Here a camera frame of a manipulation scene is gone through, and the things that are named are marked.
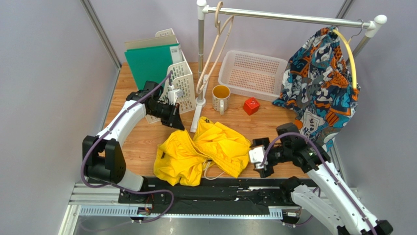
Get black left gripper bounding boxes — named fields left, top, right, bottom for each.
left=148, top=102, right=185, bottom=131

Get yellow shorts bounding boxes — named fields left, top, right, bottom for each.
left=153, top=117, right=251, bottom=187

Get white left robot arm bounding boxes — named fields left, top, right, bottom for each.
left=81, top=81, right=185, bottom=191

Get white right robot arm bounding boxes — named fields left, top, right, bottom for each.
left=249, top=123, right=394, bottom=235

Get patterned blue orange shorts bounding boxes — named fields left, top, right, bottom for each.
left=273, top=26, right=360, bottom=152

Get beige clothes hanger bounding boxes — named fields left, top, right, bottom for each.
left=196, top=1, right=234, bottom=95

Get yellow clothes hanger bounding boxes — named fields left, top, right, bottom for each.
left=332, top=20, right=364, bottom=89

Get white mug with yellow interior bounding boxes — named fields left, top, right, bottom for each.
left=212, top=85, right=231, bottom=115

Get red cube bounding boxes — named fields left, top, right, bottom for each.
left=243, top=97, right=260, bottom=116

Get green folder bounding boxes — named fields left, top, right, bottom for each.
left=125, top=43, right=184, bottom=90

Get white perforated plastic basket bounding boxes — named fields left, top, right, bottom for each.
left=218, top=50, right=288, bottom=102

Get beige folder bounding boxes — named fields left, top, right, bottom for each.
left=124, top=35, right=177, bottom=50

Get white clothes rack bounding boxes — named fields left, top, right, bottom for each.
left=189, top=0, right=388, bottom=134

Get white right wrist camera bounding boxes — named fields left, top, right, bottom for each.
left=249, top=146, right=266, bottom=170

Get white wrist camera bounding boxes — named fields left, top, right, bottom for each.
left=249, top=146, right=266, bottom=170
left=167, top=89, right=184, bottom=105

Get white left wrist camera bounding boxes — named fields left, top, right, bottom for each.
left=167, top=89, right=184, bottom=105

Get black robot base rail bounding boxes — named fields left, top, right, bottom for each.
left=118, top=177, right=299, bottom=215

